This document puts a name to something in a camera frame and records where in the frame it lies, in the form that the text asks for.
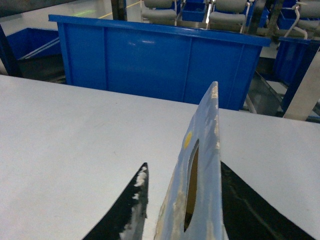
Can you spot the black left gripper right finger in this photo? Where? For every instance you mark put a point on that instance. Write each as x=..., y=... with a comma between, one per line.
x=247, y=216

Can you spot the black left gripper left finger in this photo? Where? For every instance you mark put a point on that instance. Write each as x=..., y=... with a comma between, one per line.
x=125, y=220

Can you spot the flower gift bag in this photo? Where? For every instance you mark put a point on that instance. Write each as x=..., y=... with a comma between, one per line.
x=193, y=207

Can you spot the blue crate behind table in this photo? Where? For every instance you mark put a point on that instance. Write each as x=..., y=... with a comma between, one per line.
x=158, y=61

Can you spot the grey office chair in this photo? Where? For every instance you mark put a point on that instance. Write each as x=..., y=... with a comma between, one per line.
x=229, y=12
x=164, y=12

